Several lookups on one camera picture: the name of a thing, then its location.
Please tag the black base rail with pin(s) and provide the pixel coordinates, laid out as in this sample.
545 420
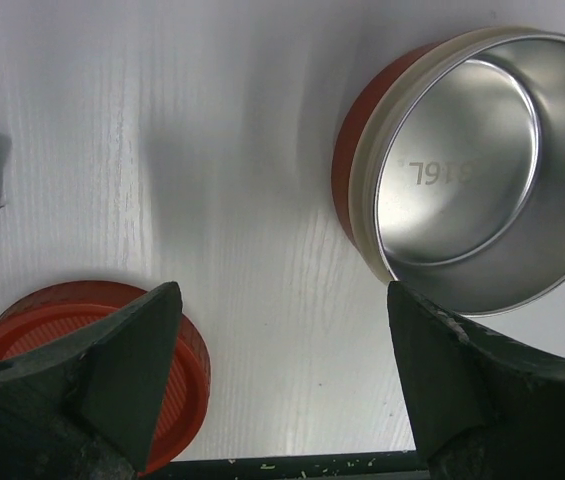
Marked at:
374 465

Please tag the red lunch box lid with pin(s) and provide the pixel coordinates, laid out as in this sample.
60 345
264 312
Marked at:
58 310

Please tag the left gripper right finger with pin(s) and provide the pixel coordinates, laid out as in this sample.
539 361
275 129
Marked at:
481 404

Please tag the red steel lunch bowl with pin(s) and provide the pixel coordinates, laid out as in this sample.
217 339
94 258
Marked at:
448 171

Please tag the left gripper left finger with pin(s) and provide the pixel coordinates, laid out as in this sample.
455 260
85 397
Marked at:
86 406

